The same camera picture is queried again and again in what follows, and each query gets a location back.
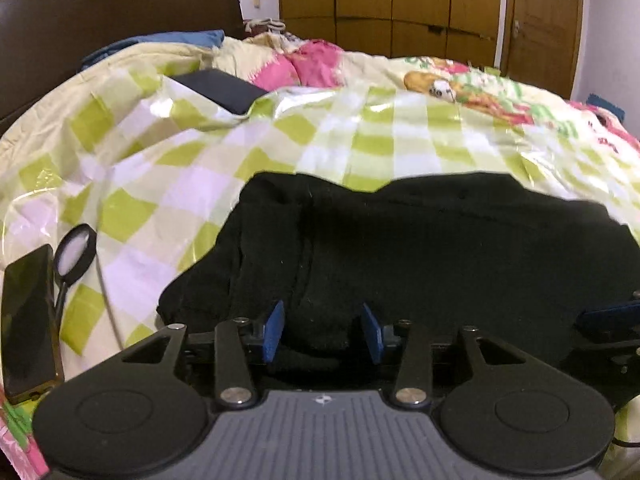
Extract wooden door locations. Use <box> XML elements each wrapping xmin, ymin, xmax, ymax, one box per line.
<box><xmin>501</xmin><ymin>0</ymin><xmax>586</xmax><ymax>100</ymax></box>

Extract black smartphone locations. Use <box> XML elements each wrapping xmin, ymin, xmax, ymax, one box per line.
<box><xmin>0</xmin><ymin>244</ymin><xmax>66</xmax><ymax>407</ymax></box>

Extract wooden wardrobe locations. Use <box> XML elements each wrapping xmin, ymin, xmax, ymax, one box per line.
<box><xmin>276</xmin><ymin>0</ymin><xmax>511</xmax><ymax>68</ymax></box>

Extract cartoon printed blanket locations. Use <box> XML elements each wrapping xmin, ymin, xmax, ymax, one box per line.
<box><xmin>212</xmin><ymin>35</ymin><xmax>640</xmax><ymax>201</ymax></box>

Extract striped cloth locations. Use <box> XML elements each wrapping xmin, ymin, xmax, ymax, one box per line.
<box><xmin>243</xmin><ymin>17</ymin><xmax>290</xmax><ymax>40</ymax></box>

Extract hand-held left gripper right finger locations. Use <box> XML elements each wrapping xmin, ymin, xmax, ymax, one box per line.
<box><xmin>361</xmin><ymin>302</ymin><xmax>532</xmax><ymax>408</ymax></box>

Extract dark brown headboard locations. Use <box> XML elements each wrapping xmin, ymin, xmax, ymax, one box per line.
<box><xmin>0</xmin><ymin>0</ymin><xmax>246</xmax><ymax>131</ymax></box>

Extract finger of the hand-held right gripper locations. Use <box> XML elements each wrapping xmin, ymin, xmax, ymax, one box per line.
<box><xmin>575</xmin><ymin>290</ymin><xmax>640</xmax><ymax>337</ymax></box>
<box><xmin>562</xmin><ymin>336</ymin><xmax>640</xmax><ymax>377</ymax></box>

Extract green checkered plastic sheet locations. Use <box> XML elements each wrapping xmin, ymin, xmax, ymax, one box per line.
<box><xmin>0</xmin><ymin>62</ymin><xmax>640</xmax><ymax>401</ymax></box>

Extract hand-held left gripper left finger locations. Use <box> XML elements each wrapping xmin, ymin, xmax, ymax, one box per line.
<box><xmin>120</xmin><ymin>300</ymin><xmax>287</xmax><ymax>408</ymax></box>

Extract black pants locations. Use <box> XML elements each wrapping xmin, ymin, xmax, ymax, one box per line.
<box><xmin>156</xmin><ymin>171</ymin><xmax>640</xmax><ymax>376</ymax></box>

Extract blue cloth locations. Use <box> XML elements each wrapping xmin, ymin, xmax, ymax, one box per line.
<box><xmin>80</xmin><ymin>30</ymin><xmax>226</xmax><ymax>72</ymax></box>

